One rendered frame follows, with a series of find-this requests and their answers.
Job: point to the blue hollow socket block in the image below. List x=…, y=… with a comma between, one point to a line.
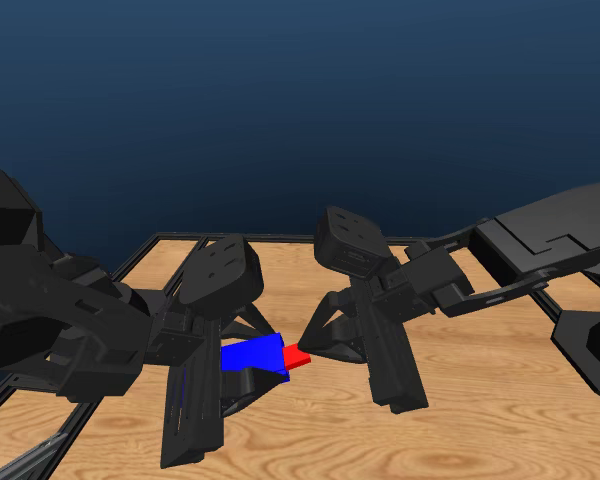
x=252, y=352

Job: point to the thin red peg bar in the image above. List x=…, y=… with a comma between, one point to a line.
x=296, y=357

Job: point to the grey metal strut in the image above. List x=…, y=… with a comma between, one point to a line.
x=20, y=457

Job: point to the black table frame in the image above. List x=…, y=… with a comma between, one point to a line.
x=280, y=236

